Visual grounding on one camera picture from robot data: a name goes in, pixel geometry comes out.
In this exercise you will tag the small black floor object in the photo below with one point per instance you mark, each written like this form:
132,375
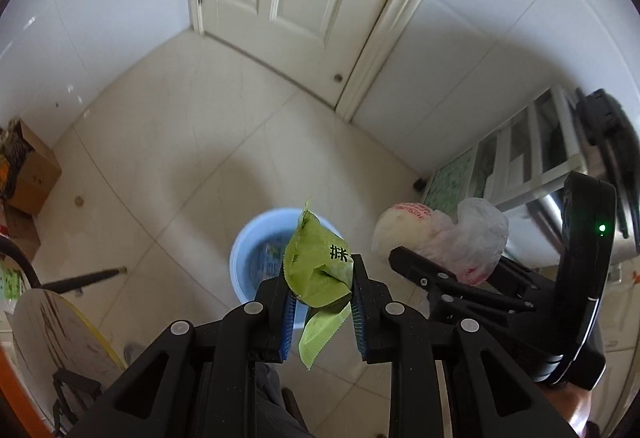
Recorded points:
419,184

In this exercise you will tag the blue plastic bucket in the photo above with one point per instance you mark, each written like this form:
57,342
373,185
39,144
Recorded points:
250,263

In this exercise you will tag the white plastic bag red print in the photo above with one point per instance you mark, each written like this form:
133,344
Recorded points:
475,228

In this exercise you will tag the white slatted rack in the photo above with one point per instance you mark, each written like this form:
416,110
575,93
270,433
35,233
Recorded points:
530,138

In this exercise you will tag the green snack packet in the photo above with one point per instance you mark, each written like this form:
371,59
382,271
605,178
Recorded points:
310,268

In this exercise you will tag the brown cardboard box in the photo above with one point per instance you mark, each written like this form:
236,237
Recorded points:
37,173

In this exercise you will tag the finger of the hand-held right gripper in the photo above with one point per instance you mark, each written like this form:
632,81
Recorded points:
522,275
415,268

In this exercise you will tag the person's right forearm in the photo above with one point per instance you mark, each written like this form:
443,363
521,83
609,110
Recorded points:
570,410

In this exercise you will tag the orange round table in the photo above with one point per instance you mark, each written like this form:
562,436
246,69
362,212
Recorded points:
17,393

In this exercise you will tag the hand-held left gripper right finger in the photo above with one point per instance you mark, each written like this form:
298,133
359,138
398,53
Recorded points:
357,324

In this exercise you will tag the black curved bar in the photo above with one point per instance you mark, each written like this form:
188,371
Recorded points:
22,258

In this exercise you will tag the black rod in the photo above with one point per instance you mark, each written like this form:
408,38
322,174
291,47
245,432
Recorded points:
85,280

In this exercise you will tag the flattened cardboard sheet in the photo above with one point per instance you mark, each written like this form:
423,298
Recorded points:
22,233

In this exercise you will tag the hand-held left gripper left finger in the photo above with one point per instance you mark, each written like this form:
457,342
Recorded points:
287,324

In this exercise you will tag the green patterned mat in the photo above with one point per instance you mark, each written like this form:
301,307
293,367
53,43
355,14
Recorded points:
450,183

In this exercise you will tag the round wooden board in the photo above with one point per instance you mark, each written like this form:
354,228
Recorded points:
60,338

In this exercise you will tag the grey trousers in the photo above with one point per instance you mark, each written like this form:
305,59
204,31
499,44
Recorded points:
272,398

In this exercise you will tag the black metal bracket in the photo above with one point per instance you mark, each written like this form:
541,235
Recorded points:
75,388

